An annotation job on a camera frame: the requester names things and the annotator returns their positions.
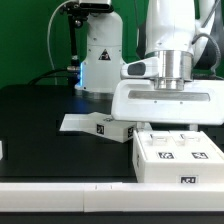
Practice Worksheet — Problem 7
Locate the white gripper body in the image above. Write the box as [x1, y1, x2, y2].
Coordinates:
[111, 79, 224, 125]

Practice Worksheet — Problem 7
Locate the small white cabinet panel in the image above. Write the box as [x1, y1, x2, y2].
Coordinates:
[133, 131, 178, 168]

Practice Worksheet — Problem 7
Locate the white cabinet body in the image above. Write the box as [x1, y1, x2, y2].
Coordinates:
[132, 131, 224, 184]

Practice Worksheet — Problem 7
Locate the white cabinet top block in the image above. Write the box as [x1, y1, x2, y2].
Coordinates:
[79, 112, 136, 143]

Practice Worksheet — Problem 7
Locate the white cabinet door panel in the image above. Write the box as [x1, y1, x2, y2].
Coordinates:
[170, 131, 224, 164]

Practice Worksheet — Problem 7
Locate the flat white base sheet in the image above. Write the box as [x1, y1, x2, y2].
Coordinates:
[59, 114, 153, 133]

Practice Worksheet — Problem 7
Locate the white front fence bar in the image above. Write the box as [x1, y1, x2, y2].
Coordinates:
[0, 183, 224, 212]

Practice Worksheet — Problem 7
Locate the white left edge block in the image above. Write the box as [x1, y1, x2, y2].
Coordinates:
[0, 140, 3, 160]

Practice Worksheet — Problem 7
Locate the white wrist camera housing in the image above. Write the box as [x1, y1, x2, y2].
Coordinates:
[120, 57, 160, 79]

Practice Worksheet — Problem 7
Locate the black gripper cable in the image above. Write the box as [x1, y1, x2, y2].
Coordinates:
[191, 0, 224, 73]

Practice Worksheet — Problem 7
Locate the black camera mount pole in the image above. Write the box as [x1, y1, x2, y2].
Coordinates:
[60, 2, 88, 86]

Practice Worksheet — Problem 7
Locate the black cable bundle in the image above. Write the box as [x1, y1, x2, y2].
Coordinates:
[27, 68, 81, 86]

